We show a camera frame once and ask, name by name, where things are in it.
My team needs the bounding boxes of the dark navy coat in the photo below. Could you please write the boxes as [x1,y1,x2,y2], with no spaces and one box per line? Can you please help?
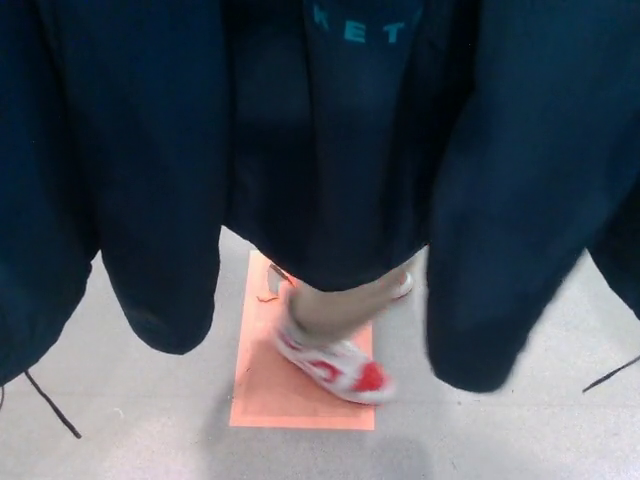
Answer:
[0,0,640,440]

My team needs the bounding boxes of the person's beige trousers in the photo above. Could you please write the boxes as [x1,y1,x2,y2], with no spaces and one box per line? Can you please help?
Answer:
[289,249,427,335]

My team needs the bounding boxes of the person's left red white sneaker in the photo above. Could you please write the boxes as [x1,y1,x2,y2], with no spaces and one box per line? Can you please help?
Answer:
[394,272,416,300]

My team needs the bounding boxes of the person's red white sneaker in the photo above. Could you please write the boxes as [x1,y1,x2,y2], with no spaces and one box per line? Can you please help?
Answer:
[274,279,399,407]
[394,272,416,300]

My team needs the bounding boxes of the person's right red white sneaker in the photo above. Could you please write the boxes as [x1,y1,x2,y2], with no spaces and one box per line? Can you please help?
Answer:
[274,279,399,407]

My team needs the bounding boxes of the orange rectangular floor marking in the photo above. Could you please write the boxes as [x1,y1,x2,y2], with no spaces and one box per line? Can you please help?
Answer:
[228,249,377,430]

